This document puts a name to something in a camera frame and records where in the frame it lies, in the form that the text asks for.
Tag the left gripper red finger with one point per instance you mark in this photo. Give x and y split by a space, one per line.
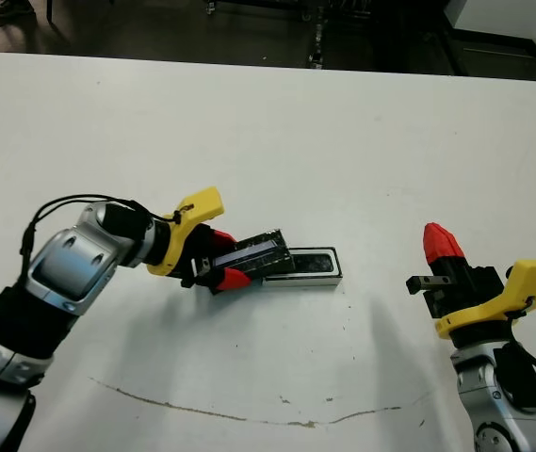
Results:
224 241
232 279

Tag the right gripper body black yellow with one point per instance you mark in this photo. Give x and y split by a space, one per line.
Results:
472 293

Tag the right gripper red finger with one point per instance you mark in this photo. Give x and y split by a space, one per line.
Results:
434 246
452 250

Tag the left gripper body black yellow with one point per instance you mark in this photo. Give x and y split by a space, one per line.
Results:
187 212

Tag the glossy black box lid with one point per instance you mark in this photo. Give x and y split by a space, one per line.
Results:
258 252

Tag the black camera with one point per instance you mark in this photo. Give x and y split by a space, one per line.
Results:
314 263

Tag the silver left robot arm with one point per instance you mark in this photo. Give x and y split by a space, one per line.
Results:
69 263

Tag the white-lined box base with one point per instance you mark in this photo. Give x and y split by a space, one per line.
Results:
305 282

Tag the white cabinet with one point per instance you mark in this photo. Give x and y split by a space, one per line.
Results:
508 16

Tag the black chair leg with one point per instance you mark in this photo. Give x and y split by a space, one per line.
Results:
49 9

